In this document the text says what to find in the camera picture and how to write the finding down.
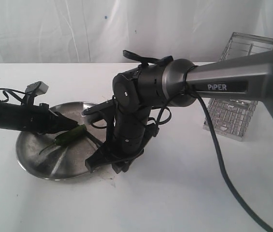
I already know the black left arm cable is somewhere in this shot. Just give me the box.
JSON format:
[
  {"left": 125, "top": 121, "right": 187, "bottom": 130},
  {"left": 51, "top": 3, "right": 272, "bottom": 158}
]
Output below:
[{"left": 0, "top": 88, "right": 28, "bottom": 104}]

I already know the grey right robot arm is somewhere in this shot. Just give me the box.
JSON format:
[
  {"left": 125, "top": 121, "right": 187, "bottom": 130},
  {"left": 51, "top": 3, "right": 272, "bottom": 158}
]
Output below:
[{"left": 83, "top": 51, "right": 273, "bottom": 173}]

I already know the round stainless steel plate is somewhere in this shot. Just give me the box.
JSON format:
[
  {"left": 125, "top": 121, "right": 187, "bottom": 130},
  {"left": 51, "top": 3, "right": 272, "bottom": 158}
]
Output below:
[{"left": 16, "top": 101, "right": 106, "bottom": 180}]

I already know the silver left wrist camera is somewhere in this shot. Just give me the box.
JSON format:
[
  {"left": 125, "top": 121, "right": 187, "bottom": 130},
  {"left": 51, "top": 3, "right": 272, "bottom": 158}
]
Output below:
[{"left": 25, "top": 81, "right": 49, "bottom": 96}]

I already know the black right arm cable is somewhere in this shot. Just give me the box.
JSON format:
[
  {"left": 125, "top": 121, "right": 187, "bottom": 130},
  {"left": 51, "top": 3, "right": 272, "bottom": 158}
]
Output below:
[{"left": 87, "top": 65, "right": 273, "bottom": 232}]

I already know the green chili pepper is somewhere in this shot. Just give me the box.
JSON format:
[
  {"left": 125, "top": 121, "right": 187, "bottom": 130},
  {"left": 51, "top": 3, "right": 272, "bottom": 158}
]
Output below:
[{"left": 38, "top": 124, "right": 87, "bottom": 155}]

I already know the black handled kitchen knife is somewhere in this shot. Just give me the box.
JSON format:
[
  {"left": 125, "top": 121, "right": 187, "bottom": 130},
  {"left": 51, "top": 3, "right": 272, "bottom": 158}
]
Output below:
[{"left": 86, "top": 132, "right": 103, "bottom": 147}]

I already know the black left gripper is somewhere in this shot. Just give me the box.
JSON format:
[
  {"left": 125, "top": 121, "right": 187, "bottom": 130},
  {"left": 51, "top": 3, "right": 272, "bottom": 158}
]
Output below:
[{"left": 27, "top": 106, "right": 78, "bottom": 135}]

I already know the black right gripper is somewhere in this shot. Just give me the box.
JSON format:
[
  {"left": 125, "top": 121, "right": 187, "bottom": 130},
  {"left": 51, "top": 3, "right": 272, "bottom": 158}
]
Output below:
[{"left": 85, "top": 108, "right": 158, "bottom": 174}]

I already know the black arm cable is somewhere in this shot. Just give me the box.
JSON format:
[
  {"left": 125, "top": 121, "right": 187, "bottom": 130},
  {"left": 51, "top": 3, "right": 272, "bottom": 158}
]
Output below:
[
  {"left": 87, "top": 65, "right": 273, "bottom": 232},
  {"left": 0, "top": 88, "right": 28, "bottom": 104}
]

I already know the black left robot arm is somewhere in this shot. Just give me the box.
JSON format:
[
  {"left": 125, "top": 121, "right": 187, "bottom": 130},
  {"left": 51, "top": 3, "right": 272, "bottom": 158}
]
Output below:
[{"left": 0, "top": 100, "right": 79, "bottom": 134}]

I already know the wire metal utensil basket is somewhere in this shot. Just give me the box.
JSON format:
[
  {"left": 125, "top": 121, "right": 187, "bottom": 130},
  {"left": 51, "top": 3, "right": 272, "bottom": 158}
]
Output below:
[{"left": 207, "top": 32, "right": 273, "bottom": 141}]

